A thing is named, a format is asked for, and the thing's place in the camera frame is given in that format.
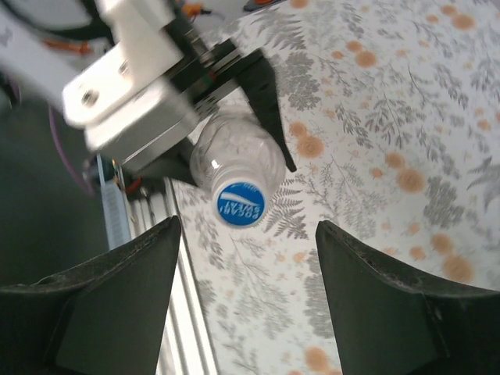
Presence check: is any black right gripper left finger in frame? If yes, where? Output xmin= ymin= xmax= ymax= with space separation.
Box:
xmin=0 ymin=216 xmax=183 ymax=375

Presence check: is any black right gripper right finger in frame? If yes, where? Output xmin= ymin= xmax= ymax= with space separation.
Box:
xmin=314 ymin=220 xmax=500 ymax=375

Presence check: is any clear unlabelled plastic bottle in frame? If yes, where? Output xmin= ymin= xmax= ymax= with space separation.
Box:
xmin=189 ymin=111 xmax=287 ymax=196

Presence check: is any blue Pocari Sweat bottle cap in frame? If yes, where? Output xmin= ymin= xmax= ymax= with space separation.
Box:
xmin=212 ymin=178 xmax=270 ymax=228

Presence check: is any floral patterned table mat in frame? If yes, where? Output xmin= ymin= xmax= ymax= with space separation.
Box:
xmin=171 ymin=0 xmax=500 ymax=375

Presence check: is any grey metal panel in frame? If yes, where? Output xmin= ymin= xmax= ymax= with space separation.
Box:
xmin=0 ymin=97 xmax=110 ymax=288

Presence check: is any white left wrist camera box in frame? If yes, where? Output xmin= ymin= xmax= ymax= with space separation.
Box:
xmin=62 ymin=0 xmax=201 ymax=173

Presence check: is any grey slotted cable duct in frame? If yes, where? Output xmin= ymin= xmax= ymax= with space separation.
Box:
xmin=97 ymin=154 xmax=133 ymax=251

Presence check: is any wide aluminium base rail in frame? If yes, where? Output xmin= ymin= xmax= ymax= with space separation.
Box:
xmin=127 ymin=177 xmax=222 ymax=375

